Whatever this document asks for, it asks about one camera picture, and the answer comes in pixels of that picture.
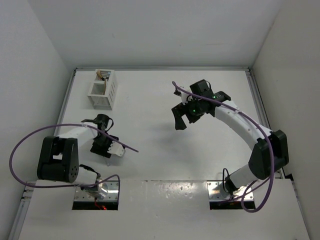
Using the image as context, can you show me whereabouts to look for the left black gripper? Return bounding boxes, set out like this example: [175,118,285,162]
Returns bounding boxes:
[90,133,119,158]

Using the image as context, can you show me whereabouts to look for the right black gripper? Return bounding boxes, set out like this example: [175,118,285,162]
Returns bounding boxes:
[172,95,205,130]

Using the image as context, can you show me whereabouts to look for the wooden tan stick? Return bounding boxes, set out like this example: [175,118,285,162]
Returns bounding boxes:
[103,79,108,95]

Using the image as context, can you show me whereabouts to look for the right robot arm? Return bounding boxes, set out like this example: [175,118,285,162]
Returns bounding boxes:
[171,79,289,195]

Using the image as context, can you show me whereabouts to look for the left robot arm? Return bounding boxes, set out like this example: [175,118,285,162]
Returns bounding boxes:
[37,114,115,186]

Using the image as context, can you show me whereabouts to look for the white slotted organizer box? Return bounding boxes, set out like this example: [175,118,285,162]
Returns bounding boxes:
[87,69,118,111]

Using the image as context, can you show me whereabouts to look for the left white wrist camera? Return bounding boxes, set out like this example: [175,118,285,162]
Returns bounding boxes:
[107,141,126,158]

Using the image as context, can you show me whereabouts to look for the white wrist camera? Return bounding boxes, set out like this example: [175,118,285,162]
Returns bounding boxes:
[107,141,126,158]
[173,88,193,105]

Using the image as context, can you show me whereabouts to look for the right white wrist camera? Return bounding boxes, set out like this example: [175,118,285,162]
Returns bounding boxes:
[173,88,193,105]

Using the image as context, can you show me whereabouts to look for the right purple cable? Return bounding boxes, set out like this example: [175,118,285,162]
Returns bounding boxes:
[171,80,275,213]

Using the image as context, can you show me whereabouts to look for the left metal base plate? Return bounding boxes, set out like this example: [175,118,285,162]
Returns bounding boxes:
[74,181,119,202]

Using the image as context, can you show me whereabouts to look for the metal base plate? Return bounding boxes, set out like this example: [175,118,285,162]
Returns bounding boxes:
[206,180,247,202]
[74,181,119,202]

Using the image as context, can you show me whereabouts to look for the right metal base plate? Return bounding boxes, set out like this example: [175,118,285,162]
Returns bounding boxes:
[206,180,247,202]

